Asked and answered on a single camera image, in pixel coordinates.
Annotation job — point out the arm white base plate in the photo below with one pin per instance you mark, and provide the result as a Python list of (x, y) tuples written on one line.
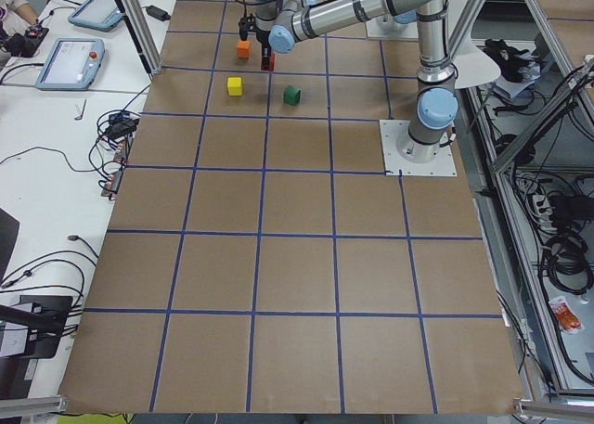
[(402, 156), (375, 32)]

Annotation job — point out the red wooden block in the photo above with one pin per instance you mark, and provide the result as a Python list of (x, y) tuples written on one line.
[(272, 61)]

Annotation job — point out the orange wooden block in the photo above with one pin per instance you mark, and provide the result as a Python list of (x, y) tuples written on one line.
[(243, 49)]

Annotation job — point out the black power adapter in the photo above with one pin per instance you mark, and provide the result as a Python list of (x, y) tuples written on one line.
[(158, 13)]

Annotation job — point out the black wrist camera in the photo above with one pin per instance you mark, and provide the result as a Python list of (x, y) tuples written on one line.
[(245, 27)]

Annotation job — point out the metal allen key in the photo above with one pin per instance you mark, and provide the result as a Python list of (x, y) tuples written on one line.
[(80, 111)]

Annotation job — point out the far teach pendant tablet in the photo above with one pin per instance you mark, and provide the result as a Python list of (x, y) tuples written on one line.
[(99, 15)]

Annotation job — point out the aluminium frame post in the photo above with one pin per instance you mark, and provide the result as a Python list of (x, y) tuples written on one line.
[(141, 36)]

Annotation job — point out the yellow wooden block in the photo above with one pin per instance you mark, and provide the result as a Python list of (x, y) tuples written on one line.
[(234, 86)]

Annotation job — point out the orange snack packet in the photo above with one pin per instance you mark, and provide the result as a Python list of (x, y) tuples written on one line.
[(564, 315)]

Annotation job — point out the teach pendant tablet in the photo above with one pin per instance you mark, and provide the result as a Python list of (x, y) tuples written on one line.
[(71, 65), (99, 15)]

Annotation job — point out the near teach pendant tablet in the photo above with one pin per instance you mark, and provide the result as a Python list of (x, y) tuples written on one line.
[(71, 65)]

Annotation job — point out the green wooden block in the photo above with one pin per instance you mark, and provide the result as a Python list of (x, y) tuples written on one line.
[(292, 95)]

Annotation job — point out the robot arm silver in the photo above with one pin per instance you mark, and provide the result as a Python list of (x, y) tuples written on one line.
[(397, 23), (281, 24)]

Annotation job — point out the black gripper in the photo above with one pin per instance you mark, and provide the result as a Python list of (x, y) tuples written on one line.
[(264, 43)]

